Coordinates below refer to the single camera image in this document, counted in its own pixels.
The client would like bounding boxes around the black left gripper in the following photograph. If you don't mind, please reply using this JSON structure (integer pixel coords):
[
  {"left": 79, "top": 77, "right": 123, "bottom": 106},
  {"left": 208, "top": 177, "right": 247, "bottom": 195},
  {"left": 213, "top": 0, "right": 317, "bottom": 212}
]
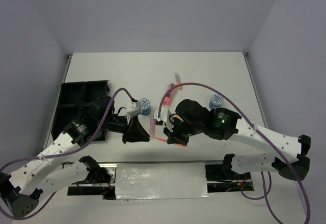
[{"left": 99, "top": 113, "right": 150, "bottom": 143}]

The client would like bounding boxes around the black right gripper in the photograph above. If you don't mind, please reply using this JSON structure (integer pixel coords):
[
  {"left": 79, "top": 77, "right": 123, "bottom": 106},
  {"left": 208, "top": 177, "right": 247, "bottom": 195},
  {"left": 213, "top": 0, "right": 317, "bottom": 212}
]
[{"left": 163, "top": 115, "right": 203, "bottom": 146}]

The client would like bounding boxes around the thin orange pen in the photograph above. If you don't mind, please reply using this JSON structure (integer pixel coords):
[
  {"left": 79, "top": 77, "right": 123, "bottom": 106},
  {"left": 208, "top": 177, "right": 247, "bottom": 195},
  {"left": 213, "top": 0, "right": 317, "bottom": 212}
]
[{"left": 151, "top": 137, "right": 186, "bottom": 147}]

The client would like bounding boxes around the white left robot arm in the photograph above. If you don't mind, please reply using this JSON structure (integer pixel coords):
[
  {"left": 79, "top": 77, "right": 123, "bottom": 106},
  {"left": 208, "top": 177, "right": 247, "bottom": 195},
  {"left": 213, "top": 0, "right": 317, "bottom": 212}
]
[{"left": 1, "top": 96, "right": 150, "bottom": 220}]

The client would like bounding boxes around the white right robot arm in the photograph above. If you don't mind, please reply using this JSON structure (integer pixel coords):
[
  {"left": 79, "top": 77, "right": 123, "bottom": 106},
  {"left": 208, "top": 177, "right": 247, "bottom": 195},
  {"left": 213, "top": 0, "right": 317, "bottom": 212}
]
[{"left": 156, "top": 99, "right": 311, "bottom": 181}]

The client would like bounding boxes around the purple highlighter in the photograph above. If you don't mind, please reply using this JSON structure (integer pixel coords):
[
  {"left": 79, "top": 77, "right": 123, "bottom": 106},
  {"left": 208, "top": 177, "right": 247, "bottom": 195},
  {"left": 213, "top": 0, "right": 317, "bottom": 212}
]
[{"left": 149, "top": 117, "right": 155, "bottom": 139}]

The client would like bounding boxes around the left blue round tape container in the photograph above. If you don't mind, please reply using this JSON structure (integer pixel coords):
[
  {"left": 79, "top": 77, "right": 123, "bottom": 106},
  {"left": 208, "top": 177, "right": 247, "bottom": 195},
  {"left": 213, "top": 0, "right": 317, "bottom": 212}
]
[{"left": 139, "top": 98, "right": 151, "bottom": 116}]

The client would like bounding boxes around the blue round tape container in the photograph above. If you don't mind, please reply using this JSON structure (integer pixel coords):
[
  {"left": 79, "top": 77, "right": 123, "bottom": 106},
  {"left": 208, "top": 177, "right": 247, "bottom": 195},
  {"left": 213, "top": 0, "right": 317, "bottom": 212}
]
[
  {"left": 139, "top": 98, "right": 151, "bottom": 116},
  {"left": 209, "top": 94, "right": 224, "bottom": 109}
]

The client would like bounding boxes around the pink marker tube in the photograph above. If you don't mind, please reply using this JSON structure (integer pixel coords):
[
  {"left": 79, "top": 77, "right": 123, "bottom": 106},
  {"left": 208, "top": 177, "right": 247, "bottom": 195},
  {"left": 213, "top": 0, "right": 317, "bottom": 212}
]
[{"left": 163, "top": 83, "right": 175, "bottom": 106}]

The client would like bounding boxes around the right blue round tape container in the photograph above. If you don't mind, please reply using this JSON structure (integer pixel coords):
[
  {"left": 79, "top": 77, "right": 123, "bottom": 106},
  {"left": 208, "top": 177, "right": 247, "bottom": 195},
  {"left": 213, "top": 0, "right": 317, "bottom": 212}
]
[{"left": 209, "top": 94, "right": 224, "bottom": 109}]

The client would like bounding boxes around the orange capped highlighter far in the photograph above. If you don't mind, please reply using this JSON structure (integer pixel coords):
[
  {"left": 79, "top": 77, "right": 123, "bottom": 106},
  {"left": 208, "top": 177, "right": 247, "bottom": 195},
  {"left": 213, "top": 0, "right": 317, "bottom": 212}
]
[{"left": 175, "top": 72, "right": 183, "bottom": 90}]

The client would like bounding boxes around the black compartment organizer tray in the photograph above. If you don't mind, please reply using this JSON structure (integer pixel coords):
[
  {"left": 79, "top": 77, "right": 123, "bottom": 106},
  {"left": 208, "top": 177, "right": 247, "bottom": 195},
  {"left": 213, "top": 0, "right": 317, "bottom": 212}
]
[{"left": 51, "top": 80, "right": 110, "bottom": 140}]

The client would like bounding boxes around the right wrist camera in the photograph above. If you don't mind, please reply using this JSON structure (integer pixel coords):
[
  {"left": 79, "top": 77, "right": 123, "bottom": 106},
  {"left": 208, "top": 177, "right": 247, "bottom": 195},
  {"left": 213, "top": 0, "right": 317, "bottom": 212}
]
[{"left": 153, "top": 108, "right": 173, "bottom": 129}]

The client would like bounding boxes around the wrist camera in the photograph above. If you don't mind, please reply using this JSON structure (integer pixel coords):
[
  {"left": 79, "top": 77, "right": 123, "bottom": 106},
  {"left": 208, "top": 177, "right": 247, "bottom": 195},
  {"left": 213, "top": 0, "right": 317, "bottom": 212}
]
[
  {"left": 126, "top": 101, "right": 142, "bottom": 118},
  {"left": 153, "top": 108, "right": 173, "bottom": 129}
]

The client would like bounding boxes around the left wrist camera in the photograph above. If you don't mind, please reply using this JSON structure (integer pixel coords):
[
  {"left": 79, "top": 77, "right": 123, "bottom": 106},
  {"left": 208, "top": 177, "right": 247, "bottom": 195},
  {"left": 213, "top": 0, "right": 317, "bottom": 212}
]
[{"left": 126, "top": 101, "right": 142, "bottom": 118}]

